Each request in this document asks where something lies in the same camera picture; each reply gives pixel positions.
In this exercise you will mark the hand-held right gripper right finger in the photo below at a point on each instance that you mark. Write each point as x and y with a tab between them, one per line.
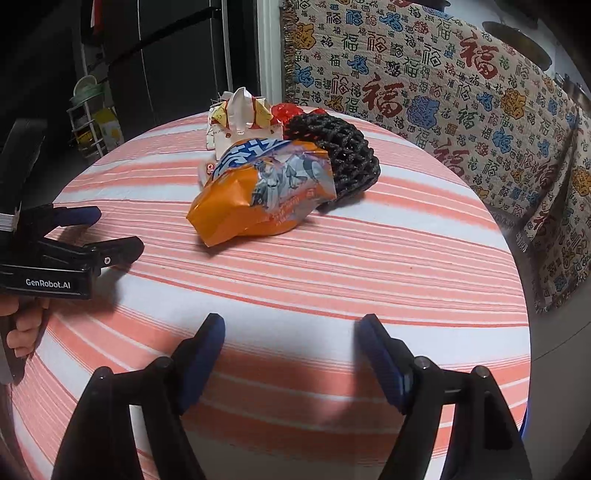
385	364

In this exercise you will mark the narrow printed blanket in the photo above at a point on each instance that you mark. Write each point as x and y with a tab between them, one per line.
561	221

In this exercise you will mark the person's left hand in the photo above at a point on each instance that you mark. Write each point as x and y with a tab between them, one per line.
25	332

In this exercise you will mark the green plastic bowl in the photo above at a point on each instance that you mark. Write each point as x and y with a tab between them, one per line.
85	92

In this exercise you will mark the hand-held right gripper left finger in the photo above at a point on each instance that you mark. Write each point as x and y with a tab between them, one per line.
201	360

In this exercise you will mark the orange striped tablecloth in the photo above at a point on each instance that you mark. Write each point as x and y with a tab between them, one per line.
300	286

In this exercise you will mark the white storage rack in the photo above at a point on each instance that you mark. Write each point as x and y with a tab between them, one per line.
85	129

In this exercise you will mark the black foam net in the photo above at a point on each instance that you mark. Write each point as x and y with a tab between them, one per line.
351	157

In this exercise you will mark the red plastic wrapper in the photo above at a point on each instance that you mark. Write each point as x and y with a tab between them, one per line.
288	110

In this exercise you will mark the white gold paper wrapper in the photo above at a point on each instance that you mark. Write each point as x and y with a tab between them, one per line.
240	120

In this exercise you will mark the wide printed blanket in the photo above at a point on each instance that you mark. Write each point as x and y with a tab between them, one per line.
415	92

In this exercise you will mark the orange snack bag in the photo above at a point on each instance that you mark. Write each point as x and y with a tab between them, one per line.
258	203

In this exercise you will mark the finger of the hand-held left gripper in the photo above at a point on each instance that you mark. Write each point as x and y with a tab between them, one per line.
76	216
115	251

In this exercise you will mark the dark grey refrigerator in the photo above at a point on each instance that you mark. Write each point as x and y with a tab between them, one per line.
175	69

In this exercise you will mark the cardboard box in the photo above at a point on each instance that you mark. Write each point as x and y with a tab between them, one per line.
111	124

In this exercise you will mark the wok with glass lid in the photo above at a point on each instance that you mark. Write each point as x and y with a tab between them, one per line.
517	41

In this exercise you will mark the red hanging bag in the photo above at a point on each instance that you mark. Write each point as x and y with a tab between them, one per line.
97	16

